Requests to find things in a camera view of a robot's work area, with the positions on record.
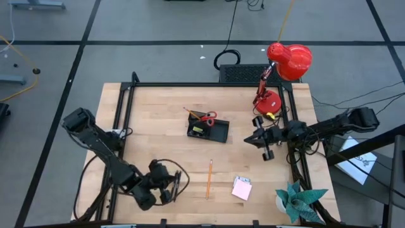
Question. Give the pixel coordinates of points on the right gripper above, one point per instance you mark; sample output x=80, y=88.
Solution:
x=270, y=136

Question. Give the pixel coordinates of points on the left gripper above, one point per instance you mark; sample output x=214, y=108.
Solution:
x=155, y=187

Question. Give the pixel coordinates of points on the black mesh desk organizer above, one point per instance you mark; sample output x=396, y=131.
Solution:
x=218, y=131

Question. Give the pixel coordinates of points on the red scissors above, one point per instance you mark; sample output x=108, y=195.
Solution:
x=209, y=119

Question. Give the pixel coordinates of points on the pink sticky note pad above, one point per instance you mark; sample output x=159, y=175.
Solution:
x=242, y=190

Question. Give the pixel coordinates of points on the yellow eraser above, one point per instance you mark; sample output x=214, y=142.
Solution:
x=198, y=130

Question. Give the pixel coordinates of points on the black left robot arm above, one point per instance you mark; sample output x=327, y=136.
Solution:
x=95, y=139

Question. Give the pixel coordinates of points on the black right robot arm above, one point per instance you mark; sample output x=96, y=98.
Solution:
x=332, y=125

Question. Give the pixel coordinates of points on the white plant pot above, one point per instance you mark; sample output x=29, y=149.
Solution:
x=279, y=204

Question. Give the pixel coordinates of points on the black perforated computer case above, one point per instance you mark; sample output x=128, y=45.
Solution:
x=243, y=73

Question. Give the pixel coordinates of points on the teal artificial plant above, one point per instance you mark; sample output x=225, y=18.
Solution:
x=297, y=202

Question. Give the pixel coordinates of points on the red desk lamp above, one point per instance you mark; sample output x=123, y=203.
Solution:
x=289, y=61

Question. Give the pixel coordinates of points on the white paper sheet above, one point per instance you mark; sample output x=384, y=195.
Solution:
x=357, y=161

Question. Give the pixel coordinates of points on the black metal stand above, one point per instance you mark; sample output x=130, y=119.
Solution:
x=397, y=177

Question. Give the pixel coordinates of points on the black floor disc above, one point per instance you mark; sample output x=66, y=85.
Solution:
x=36, y=71

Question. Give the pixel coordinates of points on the black wheeled base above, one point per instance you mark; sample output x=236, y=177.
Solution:
x=3, y=112

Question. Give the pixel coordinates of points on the grey metal floor foot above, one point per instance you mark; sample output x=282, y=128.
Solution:
x=12, y=79
x=38, y=4

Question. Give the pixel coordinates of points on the black aluminium table frame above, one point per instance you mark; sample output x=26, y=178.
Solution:
x=205, y=84

